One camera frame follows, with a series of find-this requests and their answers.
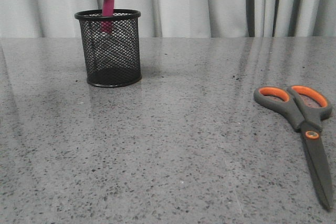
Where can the grey orange scissors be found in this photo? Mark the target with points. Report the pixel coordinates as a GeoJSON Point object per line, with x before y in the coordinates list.
{"type": "Point", "coordinates": [305, 109]}

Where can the pink pen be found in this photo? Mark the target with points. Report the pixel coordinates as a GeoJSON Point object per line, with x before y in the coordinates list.
{"type": "Point", "coordinates": [107, 11]}

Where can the black mesh pen holder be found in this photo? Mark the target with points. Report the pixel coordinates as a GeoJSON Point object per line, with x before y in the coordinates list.
{"type": "Point", "coordinates": [111, 47]}

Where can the grey curtain backdrop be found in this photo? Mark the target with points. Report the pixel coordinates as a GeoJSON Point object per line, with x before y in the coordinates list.
{"type": "Point", "coordinates": [177, 18]}

